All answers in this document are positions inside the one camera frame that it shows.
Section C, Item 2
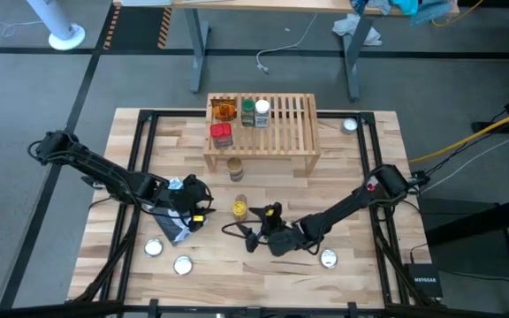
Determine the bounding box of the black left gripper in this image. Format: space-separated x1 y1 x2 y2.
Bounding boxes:
165 174 216 233

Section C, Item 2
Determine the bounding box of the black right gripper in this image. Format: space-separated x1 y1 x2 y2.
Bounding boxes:
221 201 309 258

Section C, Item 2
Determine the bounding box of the yellow lid onion spice jar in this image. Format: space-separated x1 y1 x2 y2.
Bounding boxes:
231 200 249 223

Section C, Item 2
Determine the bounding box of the tall jar with tan lid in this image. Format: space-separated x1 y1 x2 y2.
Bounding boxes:
225 156 245 183

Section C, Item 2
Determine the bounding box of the red lid smoked paprika tin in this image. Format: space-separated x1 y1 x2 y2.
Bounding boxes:
209 122 234 149

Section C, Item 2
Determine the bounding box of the orange taco seasoning packet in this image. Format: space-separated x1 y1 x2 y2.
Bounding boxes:
209 98 239 123

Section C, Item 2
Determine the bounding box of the green lid spice jar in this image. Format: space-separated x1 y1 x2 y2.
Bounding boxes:
240 98 256 128

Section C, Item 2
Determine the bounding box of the white lid bagel seasoning jar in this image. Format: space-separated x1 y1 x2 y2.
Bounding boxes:
254 99 271 129

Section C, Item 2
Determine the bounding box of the wooden slatted shelf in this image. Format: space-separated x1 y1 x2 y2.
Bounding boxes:
202 92 321 176

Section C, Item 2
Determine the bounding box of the blue cover book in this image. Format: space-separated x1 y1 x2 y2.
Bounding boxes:
150 176 209 247

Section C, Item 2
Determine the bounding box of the round silver metal lid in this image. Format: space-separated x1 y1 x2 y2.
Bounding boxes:
172 255 194 276
143 238 164 258
319 249 338 269

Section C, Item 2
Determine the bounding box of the small round metal tin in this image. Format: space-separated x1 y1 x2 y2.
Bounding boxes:
340 117 359 135

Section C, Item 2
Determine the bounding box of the black mat with hazard stripes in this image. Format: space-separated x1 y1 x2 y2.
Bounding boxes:
103 4 172 50

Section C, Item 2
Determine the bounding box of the black Netgear box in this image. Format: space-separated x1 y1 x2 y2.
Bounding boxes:
404 263 444 299

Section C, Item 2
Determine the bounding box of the white pillar with round base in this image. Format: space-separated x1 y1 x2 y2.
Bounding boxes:
27 0 86 51

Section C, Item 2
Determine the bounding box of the wooden desk with grey legs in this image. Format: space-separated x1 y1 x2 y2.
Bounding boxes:
112 0 459 103

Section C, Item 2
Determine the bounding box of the white crumpled cloth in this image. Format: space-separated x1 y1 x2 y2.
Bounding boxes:
331 12 383 47

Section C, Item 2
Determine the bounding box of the pile of coloured clothes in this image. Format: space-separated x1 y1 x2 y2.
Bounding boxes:
350 0 452 26

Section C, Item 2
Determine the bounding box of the black aluminium table frame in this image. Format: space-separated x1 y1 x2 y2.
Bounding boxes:
65 109 437 318

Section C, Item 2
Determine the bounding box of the white cable with plug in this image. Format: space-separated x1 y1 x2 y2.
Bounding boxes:
255 11 319 75

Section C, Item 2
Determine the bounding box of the grey floor cable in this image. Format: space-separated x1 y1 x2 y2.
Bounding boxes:
420 134 509 195

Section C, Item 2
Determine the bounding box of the thick yellow cable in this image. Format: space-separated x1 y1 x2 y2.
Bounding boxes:
407 104 509 164

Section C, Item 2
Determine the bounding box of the thin yellow cable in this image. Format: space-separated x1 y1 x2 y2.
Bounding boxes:
430 0 485 27

